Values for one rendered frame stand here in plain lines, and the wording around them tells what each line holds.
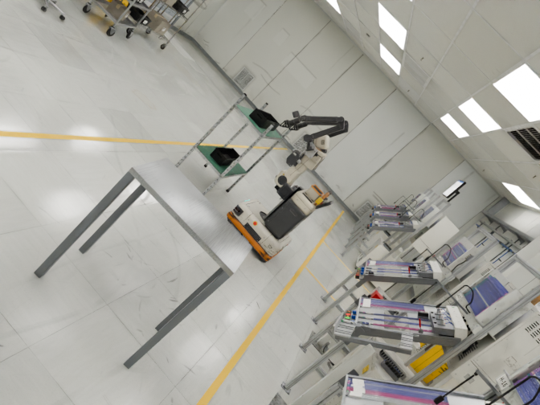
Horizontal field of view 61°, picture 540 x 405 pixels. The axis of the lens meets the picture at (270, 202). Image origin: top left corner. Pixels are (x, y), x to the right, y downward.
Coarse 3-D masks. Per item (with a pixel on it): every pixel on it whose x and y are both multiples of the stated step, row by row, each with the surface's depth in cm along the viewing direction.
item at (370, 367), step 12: (360, 348) 393; (372, 360) 348; (396, 360) 383; (348, 372) 364; (360, 372) 344; (372, 372) 330; (384, 372) 339; (408, 372) 384; (420, 384) 386; (336, 396) 340
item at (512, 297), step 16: (496, 272) 359; (352, 304) 404; (496, 304) 304; (512, 304) 302; (528, 304) 299; (480, 320) 307; (512, 320) 303; (384, 352) 358; (320, 368) 335; (384, 368) 343; (400, 368) 360
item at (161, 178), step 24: (144, 168) 227; (168, 168) 251; (120, 192) 222; (168, 192) 229; (192, 192) 253; (96, 216) 226; (120, 216) 271; (192, 216) 230; (216, 216) 254; (72, 240) 230; (96, 240) 276; (216, 240) 231; (240, 240) 256; (48, 264) 235; (216, 288) 223
